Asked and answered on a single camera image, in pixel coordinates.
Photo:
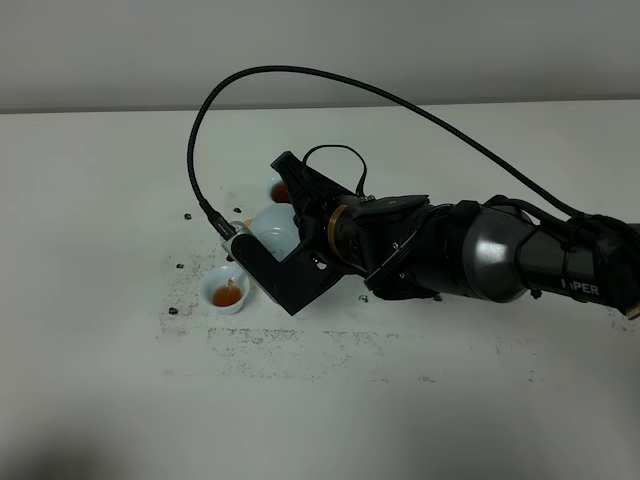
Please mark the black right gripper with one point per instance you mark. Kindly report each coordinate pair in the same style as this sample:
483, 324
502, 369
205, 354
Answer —
342, 234

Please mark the pale blue porcelain teapot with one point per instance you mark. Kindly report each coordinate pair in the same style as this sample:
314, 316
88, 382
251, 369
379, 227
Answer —
274, 228

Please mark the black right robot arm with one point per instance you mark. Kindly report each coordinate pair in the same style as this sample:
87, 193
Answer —
503, 248

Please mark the far pale blue teacup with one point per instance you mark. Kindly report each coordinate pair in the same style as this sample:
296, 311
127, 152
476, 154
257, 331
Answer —
276, 191

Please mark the pale blue teacup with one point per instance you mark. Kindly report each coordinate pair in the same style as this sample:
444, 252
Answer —
226, 288
276, 191

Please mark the near pale blue teacup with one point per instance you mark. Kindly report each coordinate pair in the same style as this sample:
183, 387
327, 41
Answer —
226, 288

